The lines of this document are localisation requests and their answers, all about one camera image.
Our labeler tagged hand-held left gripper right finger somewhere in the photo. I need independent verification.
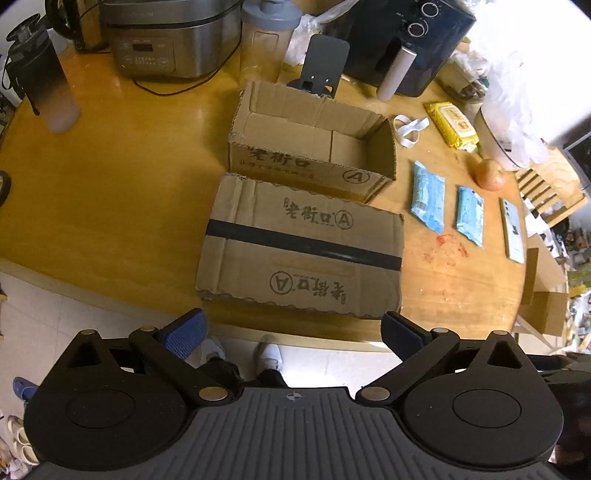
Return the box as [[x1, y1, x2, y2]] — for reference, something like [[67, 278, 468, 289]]
[[355, 311, 525, 409]]

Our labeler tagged white enamel basin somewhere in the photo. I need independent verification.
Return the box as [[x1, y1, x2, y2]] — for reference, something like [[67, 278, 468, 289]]
[[475, 104, 532, 172]]

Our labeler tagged light wooden slatted chair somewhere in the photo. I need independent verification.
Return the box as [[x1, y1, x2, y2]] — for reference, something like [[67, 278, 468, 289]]
[[514, 147, 590, 228]]

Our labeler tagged wooden board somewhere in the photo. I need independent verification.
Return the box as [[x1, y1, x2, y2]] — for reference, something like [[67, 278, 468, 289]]
[[516, 247, 570, 352]]

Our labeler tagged dark blue air fryer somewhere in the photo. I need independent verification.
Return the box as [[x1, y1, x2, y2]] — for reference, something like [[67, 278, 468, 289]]
[[323, 0, 477, 101]]

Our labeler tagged white printed plastic bag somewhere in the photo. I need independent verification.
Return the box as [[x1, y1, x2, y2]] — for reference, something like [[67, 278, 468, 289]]
[[284, 14, 325, 66]]

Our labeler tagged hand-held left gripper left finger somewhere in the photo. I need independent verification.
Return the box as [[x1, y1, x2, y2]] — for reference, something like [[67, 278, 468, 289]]
[[65, 308, 234, 408]]

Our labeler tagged clear plastic bag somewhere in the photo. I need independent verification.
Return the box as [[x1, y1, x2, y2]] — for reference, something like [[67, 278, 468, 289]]
[[480, 44, 552, 167]]

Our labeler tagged yellow wet wipes pack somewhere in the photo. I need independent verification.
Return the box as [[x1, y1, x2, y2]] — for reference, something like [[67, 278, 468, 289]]
[[424, 102, 479, 151]]

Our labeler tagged black frosted water bottle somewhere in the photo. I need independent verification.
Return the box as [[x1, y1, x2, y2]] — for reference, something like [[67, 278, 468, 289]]
[[4, 14, 82, 134]]

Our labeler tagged shaker bottle grey lid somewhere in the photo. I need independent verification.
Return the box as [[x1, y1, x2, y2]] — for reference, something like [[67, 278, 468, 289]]
[[239, 0, 302, 85]]

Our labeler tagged brown cardboard lid black tape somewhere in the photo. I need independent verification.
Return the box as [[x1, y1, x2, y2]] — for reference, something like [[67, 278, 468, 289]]
[[195, 173, 406, 320]]

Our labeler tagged white shoe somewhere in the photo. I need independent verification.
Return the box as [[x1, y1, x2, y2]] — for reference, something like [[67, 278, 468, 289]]
[[255, 335, 286, 374], [200, 337, 227, 366]]

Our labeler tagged black cooker power cable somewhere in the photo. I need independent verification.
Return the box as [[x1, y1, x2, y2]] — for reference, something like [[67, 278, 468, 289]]
[[133, 69, 232, 97]]

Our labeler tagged white teal packet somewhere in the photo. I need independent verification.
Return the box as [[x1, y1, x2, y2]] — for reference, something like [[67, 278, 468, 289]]
[[500, 198, 526, 264]]

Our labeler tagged wooden desktop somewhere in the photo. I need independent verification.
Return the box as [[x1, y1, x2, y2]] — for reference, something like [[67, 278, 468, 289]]
[[0, 41, 532, 354]]

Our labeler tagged silver rice cooker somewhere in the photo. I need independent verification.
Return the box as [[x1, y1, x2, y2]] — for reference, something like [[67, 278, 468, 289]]
[[102, 0, 244, 80]]

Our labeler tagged blue slipper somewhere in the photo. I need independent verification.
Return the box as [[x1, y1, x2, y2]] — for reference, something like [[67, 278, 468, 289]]
[[12, 376, 38, 403]]

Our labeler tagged white elastic band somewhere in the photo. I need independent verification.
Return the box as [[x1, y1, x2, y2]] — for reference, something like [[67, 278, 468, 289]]
[[392, 115, 431, 149]]

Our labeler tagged brown cardboard box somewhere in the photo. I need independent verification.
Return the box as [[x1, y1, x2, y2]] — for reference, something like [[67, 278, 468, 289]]
[[227, 80, 398, 204]]

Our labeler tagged blue plastic packet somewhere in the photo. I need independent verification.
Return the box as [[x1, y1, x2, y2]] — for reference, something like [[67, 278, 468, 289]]
[[455, 186, 486, 247], [410, 161, 446, 233]]

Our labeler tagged black phone stand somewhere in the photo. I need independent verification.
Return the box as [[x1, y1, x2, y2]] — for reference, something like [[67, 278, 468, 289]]
[[286, 34, 350, 96]]

